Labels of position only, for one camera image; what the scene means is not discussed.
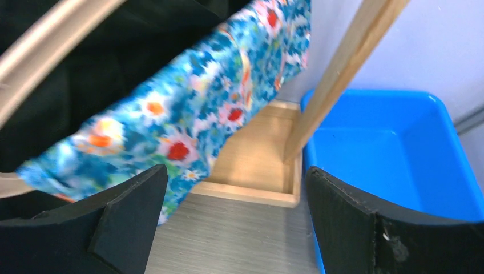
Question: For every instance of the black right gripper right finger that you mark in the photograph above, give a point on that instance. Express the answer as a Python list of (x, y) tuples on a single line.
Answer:
[(358, 232)]

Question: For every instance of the blue plastic bin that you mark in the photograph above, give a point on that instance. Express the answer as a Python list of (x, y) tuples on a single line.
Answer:
[(400, 146)]

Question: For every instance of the black skirt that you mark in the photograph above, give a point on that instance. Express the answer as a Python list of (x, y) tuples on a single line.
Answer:
[(131, 45)]

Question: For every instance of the beige wooden hanger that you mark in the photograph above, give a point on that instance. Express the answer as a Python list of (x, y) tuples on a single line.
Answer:
[(26, 63)]

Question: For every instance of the blue floral skirt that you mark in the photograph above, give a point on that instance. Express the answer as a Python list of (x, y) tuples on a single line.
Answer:
[(183, 115)]

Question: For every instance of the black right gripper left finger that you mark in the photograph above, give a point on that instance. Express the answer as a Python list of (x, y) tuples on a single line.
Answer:
[(109, 232)]

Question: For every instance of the wooden clothes rack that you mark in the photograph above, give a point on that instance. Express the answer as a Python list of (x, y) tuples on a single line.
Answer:
[(262, 163)]

